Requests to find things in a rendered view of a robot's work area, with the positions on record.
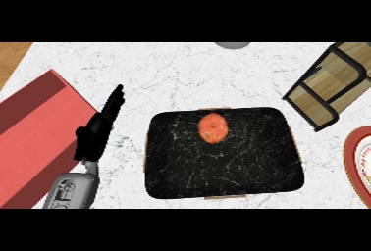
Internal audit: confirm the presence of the red rimmed plate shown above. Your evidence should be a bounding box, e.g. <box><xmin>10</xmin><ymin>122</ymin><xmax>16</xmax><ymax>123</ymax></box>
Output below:
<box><xmin>341</xmin><ymin>125</ymin><xmax>371</xmax><ymax>209</ymax></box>

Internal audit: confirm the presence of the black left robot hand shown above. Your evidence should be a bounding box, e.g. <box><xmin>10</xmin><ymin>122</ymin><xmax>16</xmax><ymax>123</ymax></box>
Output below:
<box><xmin>72</xmin><ymin>83</ymin><xmax>125</xmax><ymax>163</ymax></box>

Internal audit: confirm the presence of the black marble tray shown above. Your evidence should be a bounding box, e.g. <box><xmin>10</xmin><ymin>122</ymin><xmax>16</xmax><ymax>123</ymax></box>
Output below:
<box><xmin>143</xmin><ymin>106</ymin><xmax>306</xmax><ymax>201</ymax></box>

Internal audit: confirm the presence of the grey round object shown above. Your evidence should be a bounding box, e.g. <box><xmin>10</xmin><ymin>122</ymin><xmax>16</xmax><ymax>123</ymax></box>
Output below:
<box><xmin>213</xmin><ymin>42</ymin><xmax>253</xmax><ymax>50</ymax></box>

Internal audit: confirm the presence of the red striped placemat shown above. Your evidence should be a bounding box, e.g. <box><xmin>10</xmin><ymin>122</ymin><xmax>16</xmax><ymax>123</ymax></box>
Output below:
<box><xmin>0</xmin><ymin>69</ymin><xmax>100</xmax><ymax>210</ymax></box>

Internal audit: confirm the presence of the orange cupcake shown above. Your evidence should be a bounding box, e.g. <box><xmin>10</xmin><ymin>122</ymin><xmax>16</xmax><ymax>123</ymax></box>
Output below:
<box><xmin>196</xmin><ymin>112</ymin><xmax>229</xmax><ymax>146</ymax></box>

